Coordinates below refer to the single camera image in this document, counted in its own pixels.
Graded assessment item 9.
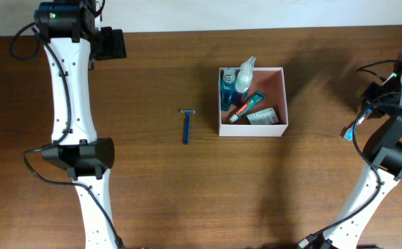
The white teal toothpaste tube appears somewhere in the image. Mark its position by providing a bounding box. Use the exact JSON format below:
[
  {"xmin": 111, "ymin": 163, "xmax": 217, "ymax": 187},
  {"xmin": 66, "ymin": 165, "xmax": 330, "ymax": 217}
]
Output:
[{"xmin": 229, "ymin": 91, "xmax": 266, "ymax": 123}]

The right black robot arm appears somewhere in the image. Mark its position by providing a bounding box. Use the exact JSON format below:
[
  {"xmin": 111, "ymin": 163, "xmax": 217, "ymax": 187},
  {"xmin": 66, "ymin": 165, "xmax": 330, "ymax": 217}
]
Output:
[{"xmin": 298, "ymin": 52, "xmax": 402, "ymax": 248}]

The blue white toothbrush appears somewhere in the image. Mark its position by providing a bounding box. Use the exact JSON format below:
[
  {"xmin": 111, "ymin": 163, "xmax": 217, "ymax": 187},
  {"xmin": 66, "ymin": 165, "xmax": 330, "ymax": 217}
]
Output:
[{"xmin": 342, "ymin": 109, "xmax": 372, "ymax": 141}]

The blue disposable razor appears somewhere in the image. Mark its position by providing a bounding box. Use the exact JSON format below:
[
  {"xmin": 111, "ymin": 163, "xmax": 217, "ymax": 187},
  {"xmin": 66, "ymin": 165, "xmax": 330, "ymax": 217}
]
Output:
[{"xmin": 181, "ymin": 109, "xmax": 196, "ymax": 145}]

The teal mouthwash bottle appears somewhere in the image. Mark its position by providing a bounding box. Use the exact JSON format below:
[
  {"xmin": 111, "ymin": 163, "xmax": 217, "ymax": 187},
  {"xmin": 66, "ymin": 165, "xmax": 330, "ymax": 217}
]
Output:
[{"xmin": 221, "ymin": 68, "xmax": 236, "ymax": 111}]

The left black cable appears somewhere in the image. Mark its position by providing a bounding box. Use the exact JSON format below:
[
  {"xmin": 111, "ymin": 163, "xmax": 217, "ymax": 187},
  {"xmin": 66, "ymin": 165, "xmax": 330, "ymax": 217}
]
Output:
[{"xmin": 9, "ymin": 0, "xmax": 126, "ymax": 249}]

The green white soap box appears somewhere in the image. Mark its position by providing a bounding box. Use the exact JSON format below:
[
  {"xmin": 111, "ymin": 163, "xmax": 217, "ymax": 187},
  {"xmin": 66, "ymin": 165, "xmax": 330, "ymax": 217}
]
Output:
[{"xmin": 246, "ymin": 107, "xmax": 279, "ymax": 125}]

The clear purple spray bottle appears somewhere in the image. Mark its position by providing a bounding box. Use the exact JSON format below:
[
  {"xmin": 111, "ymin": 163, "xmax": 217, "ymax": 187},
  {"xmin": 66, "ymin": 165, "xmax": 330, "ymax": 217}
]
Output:
[{"xmin": 232, "ymin": 56, "xmax": 256, "ymax": 107}]

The white box pink interior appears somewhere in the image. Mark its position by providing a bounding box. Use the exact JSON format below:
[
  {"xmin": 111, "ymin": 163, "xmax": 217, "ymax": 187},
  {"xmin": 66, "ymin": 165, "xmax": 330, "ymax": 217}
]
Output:
[{"xmin": 218, "ymin": 68, "xmax": 289, "ymax": 137}]

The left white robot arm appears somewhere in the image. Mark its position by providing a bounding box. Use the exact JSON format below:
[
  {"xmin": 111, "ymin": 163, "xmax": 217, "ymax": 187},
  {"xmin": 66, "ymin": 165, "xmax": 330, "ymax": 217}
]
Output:
[{"xmin": 34, "ymin": 1, "xmax": 127, "ymax": 248}]

